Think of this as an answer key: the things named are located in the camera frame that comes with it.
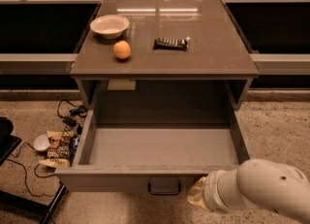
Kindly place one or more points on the padded gripper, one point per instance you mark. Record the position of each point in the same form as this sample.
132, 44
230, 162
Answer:
210, 189

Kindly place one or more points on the grey top drawer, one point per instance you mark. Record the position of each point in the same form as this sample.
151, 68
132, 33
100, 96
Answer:
163, 132

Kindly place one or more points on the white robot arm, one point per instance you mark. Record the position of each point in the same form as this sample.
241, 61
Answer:
256, 183

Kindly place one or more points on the grey drawer cabinet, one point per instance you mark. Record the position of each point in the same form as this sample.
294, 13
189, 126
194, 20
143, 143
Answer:
215, 49

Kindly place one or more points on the patterned chip bag on floor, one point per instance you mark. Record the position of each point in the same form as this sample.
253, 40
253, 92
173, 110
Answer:
59, 151

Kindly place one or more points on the dark striped snack bar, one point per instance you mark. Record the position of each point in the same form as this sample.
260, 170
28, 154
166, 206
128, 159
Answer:
171, 44

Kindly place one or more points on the small white bowl on floor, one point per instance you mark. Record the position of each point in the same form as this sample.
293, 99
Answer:
42, 143

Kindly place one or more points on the orange fruit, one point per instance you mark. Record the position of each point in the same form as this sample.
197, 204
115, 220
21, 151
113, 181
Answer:
122, 50

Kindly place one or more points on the white bowl on cabinet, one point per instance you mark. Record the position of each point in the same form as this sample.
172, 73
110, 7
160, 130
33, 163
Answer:
110, 26

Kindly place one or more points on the black stand base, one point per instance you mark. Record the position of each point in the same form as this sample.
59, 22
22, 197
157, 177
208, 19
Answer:
23, 198

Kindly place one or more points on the black top drawer handle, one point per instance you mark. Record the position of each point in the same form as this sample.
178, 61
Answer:
164, 189

